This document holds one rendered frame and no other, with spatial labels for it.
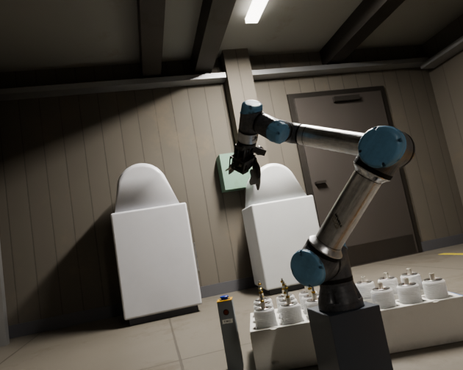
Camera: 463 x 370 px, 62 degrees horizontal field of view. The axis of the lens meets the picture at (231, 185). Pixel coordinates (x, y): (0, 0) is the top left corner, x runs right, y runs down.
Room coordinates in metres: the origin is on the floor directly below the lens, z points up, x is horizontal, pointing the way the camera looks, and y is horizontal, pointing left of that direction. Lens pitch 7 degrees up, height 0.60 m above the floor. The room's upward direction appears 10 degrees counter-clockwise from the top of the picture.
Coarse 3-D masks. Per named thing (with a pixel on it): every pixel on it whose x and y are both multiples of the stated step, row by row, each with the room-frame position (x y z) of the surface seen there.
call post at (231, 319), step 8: (224, 304) 1.81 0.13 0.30; (232, 304) 1.81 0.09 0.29; (232, 312) 1.81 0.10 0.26; (224, 320) 1.81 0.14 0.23; (232, 320) 1.81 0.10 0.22; (224, 328) 1.81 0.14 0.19; (232, 328) 1.81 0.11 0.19; (224, 336) 1.81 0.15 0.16; (232, 336) 1.81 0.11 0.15; (224, 344) 1.81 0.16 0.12; (232, 344) 1.81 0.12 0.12; (232, 352) 1.81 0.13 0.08; (240, 352) 1.81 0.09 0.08; (232, 360) 1.81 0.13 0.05; (240, 360) 1.81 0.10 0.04; (232, 368) 1.81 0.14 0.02; (240, 368) 1.81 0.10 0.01
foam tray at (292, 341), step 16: (304, 320) 1.75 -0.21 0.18; (256, 336) 1.72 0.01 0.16; (272, 336) 1.72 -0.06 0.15; (288, 336) 1.72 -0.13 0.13; (304, 336) 1.71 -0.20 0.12; (256, 352) 1.72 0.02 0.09; (272, 352) 1.72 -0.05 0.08; (288, 352) 1.72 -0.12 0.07; (304, 352) 1.71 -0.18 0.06; (256, 368) 1.72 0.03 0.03; (272, 368) 1.72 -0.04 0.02; (288, 368) 1.72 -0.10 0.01
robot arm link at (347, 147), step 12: (300, 132) 1.32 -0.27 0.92; (312, 132) 1.29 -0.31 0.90; (324, 132) 1.27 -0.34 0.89; (336, 132) 1.25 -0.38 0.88; (348, 132) 1.23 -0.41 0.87; (300, 144) 1.35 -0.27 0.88; (312, 144) 1.31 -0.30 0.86; (324, 144) 1.28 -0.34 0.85; (336, 144) 1.25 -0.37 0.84; (348, 144) 1.22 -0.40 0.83
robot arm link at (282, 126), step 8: (264, 112) 1.29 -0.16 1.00; (256, 120) 1.27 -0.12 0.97; (264, 120) 1.26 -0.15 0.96; (272, 120) 1.25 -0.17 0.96; (280, 120) 1.25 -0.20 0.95; (256, 128) 1.28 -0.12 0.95; (264, 128) 1.26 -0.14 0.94; (272, 128) 1.24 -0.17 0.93; (280, 128) 1.23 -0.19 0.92; (288, 128) 1.26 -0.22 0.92; (264, 136) 1.28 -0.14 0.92; (272, 136) 1.25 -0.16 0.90; (280, 136) 1.25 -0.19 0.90; (288, 136) 1.32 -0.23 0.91
